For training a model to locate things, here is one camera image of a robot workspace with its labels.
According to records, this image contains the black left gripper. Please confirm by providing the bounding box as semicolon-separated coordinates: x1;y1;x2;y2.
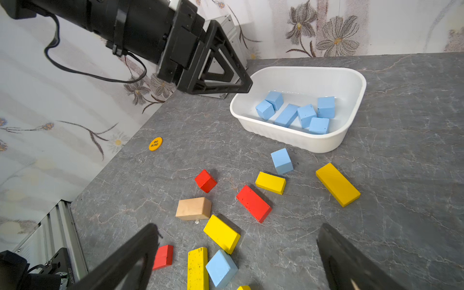
119;0;254;95

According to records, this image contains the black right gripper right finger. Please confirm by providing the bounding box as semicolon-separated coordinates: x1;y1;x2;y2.
317;223;404;290

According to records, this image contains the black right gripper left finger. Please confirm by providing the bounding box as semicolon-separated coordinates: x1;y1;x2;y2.
70;223;160;290

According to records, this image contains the light blue cube block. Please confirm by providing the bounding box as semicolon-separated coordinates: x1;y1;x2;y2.
265;91;284;111
308;117;330;135
317;96;335;119
256;100;275;121
297;104;317;129
271;148;294;175
206;250;238;288

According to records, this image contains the long light blue block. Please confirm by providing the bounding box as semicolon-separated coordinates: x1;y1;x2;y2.
274;104;299;128

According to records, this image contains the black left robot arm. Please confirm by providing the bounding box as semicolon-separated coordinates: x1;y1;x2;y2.
1;0;253;94

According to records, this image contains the silver first aid case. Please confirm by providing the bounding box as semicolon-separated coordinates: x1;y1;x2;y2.
198;14;250;98

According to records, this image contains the red long block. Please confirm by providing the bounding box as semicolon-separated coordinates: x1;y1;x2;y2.
152;245;174;271

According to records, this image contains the yellow rectangular block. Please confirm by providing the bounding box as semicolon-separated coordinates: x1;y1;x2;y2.
316;163;361;207

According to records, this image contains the yellow long block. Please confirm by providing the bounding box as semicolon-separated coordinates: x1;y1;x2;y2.
187;247;209;290

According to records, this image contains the yellow big blind chip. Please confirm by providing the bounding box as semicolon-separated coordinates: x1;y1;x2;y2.
149;137;163;152

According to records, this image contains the red rectangular block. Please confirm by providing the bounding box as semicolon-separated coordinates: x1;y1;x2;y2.
236;186;272;224

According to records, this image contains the white plastic tub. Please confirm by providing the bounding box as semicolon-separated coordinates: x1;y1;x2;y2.
230;66;367;153

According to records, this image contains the yellow small block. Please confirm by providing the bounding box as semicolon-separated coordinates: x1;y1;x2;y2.
255;172;286;195

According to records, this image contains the natural wood block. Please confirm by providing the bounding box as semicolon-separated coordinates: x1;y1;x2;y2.
175;197;212;221

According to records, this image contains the red small block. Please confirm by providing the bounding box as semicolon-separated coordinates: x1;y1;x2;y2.
195;170;217;193

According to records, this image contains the yellow flat block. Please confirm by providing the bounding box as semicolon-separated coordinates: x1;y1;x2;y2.
204;215;240;255

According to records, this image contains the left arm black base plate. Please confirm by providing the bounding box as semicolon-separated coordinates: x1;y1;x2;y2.
40;248;75;287

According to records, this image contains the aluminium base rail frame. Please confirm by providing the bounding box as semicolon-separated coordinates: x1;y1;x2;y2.
13;200;88;285

